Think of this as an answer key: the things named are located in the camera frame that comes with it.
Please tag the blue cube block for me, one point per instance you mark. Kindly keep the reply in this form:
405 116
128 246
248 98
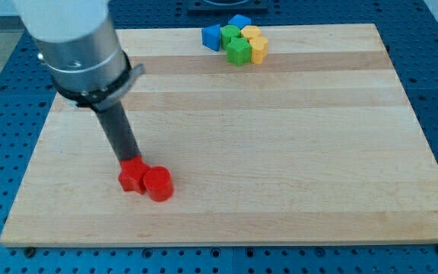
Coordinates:
240 21

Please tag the yellow heart block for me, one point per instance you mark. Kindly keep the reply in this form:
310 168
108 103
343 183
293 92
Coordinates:
259 47

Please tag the red cylinder block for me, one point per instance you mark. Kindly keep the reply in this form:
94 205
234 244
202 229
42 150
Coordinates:
158 182

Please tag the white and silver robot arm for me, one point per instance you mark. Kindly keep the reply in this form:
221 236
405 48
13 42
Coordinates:
80 46

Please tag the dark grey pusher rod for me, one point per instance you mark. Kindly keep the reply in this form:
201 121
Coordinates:
115 124

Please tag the red star block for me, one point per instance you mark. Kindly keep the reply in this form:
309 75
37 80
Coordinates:
132 173

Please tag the blue triangular block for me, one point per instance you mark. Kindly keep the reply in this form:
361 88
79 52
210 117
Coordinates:
211 37

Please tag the green star block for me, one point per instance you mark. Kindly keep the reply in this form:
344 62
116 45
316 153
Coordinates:
238 51

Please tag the green cylinder block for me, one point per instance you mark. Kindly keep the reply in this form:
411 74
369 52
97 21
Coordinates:
227 33

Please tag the yellow hexagon block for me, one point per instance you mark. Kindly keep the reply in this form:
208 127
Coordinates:
250 32

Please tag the light wooden board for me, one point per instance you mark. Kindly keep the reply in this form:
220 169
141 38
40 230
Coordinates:
318 145

